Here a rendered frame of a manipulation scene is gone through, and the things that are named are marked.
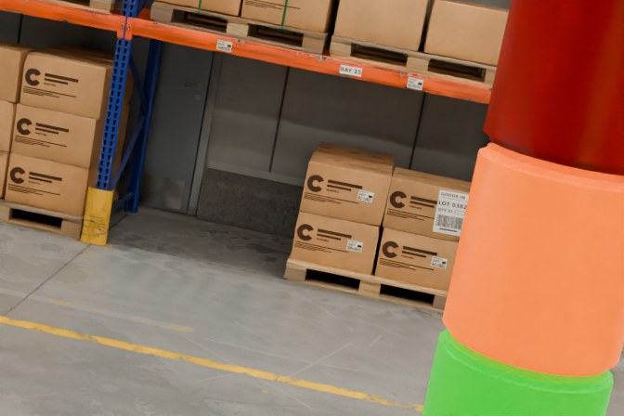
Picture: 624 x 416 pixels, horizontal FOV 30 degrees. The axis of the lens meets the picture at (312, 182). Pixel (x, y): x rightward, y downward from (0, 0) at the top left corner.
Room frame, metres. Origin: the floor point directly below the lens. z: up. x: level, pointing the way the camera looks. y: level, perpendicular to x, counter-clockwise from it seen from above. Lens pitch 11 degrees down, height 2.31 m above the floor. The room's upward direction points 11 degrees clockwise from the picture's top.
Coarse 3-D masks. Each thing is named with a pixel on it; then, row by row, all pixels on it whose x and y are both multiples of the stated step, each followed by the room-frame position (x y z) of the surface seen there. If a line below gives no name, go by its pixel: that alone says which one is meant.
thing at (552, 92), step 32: (512, 0) 0.31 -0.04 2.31; (544, 0) 0.30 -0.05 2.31; (576, 0) 0.29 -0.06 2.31; (608, 0) 0.29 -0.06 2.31; (512, 32) 0.31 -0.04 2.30; (544, 32) 0.30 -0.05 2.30; (576, 32) 0.29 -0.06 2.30; (608, 32) 0.29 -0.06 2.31; (512, 64) 0.31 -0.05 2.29; (544, 64) 0.30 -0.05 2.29; (576, 64) 0.29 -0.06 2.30; (608, 64) 0.29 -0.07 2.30; (512, 96) 0.30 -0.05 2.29; (544, 96) 0.30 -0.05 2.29; (576, 96) 0.29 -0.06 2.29; (608, 96) 0.29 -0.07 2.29; (512, 128) 0.30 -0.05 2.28; (544, 128) 0.29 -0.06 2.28; (576, 128) 0.29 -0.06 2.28; (608, 128) 0.29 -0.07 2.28; (544, 160) 0.30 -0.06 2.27; (576, 160) 0.29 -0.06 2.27; (608, 160) 0.29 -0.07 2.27
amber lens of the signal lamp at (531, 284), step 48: (480, 192) 0.31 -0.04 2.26; (528, 192) 0.29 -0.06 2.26; (576, 192) 0.29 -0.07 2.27; (480, 240) 0.30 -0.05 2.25; (528, 240) 0.29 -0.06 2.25; (576, 240) 0.29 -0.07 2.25; (480, 288) 0.30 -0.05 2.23; (528, 288) 0.29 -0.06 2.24; (576, 288) 0.29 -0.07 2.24; (480, 336) 0.30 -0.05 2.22; (528, 336) 0.29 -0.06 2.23; (576, 336) 0.29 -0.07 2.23
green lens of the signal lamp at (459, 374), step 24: (456, 360) 0.30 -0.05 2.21; (480, 360) 0.30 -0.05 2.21; (432, 384) 0.31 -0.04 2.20; (456, 384) 0.30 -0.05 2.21; (480, 384) 0.30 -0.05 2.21; (504, 384) 0.29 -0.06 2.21; (528, 384) 0.29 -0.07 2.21; (552, 384) 0.29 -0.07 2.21; (576, 384) 0.30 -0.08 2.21; (600, 384) 0.30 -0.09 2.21; (432, 408) 0.31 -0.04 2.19; (456, 408) 0.30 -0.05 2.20; (480, 408) 0.29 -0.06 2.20; (504, 408) 0.29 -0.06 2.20; (528, 408) 0.29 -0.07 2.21; (552, 408) 0.29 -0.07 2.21; (576, 408) 0.29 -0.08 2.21; (600, 408) 0.30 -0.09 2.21
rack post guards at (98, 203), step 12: (96, 192) 7.86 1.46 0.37; (108, 192) 7.86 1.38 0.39; (96, 204) 7.86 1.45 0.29; (108, 204) 7.87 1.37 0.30; (84, 216) 7.88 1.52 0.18; (96, 216) 7.86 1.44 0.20; (108, 216) 7.88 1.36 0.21; (84, 228) 7.87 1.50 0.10; (96, 228) 7.86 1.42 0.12; (84, 240) 7.87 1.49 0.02; (96, 240) 7.86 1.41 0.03
